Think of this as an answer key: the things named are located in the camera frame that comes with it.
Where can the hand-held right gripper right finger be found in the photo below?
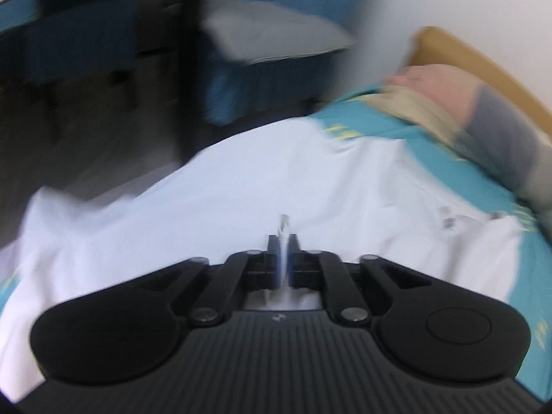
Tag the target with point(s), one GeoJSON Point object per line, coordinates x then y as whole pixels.
{"type": "Point", "coordinates": [295, 267]}

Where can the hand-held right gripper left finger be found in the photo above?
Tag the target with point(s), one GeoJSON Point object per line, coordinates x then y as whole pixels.
{"type": "Point", "coordinates": [272, 267]}

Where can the white printed t-shirt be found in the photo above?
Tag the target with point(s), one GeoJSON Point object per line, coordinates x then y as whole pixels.
{"type": "Point", "coordinates": [258, 181]}

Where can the black desk leg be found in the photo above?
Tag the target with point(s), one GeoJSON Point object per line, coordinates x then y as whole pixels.
{"type": "Point", "coordinates": [192, 73]}

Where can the grey seat cushion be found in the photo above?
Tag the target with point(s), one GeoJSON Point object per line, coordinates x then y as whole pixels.
{"type": "Point", "coordinates": [267, 30]}

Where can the striped patchwork pillow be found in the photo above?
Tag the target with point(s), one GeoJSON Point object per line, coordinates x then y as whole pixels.
{"type": "Point", "coordinates": [496, 138]}

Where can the tan padded headboard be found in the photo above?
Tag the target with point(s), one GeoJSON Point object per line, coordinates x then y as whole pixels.
{"type": "Point", "coordinates": [465, 56]}

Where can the blue covered stool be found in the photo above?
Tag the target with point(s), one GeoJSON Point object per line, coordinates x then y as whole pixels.
{"type": "Point", "coordinates": [77, 39]}

